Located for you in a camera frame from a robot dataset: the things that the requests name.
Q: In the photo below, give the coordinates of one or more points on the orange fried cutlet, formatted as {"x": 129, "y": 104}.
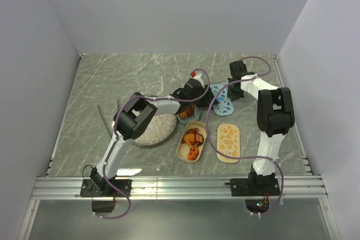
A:
{"x": 183, "y": 115}

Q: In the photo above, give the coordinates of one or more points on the red-brown meat slab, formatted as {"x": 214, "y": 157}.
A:
{"x": 190, "y": 111}

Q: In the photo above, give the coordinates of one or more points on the blue patterned lid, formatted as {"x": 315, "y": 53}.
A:
{"x": 223, "y": 105}

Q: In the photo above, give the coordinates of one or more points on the speckled round plate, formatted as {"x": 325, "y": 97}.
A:
{"x": 158, "y": 130}

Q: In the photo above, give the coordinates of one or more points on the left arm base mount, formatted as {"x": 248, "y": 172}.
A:
{"x": 105, "y": 193}

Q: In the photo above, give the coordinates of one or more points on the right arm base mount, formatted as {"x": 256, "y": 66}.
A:
{"x": 257, "y": 190}

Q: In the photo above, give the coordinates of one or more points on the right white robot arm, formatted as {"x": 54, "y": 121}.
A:
{"x": 274, "y": 115}

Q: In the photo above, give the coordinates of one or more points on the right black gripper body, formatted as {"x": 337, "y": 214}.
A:
{"x": 233, "y": 93}

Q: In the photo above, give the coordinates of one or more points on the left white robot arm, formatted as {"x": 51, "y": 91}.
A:
{"x": 133, "y": 118}

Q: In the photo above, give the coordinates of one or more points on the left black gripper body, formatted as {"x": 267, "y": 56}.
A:
{"x": 203, "y": 102}

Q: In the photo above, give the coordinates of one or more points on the beige lunch box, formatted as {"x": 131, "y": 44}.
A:
{"x": 183, "y": 149}

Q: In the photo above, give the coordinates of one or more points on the blue lunch box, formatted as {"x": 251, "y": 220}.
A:
{"x": 189, "y": 119}

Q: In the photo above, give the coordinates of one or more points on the aluminium frame rail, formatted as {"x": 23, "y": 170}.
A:
{"x": 175, "y": 188}

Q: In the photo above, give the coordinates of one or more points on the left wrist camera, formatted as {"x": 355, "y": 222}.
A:
{"x": 197, "y": 76}

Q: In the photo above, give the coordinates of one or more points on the spotted orange food piece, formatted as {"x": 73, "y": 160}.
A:
{"x": 193, "y": 154}

